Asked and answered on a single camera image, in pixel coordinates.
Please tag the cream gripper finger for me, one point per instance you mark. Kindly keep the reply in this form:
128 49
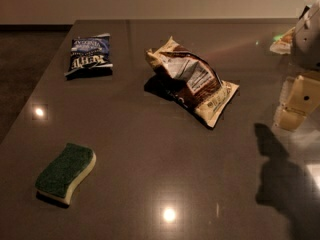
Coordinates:
299 97

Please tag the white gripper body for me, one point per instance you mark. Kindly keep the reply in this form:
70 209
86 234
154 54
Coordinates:
308 42

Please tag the brown chip bag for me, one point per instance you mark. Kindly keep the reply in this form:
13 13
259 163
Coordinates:
191 81

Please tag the blue chip bag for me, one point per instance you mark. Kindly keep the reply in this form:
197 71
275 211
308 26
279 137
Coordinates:
89 57

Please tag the green and white sponge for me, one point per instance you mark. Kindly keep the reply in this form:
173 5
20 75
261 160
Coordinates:
61 177

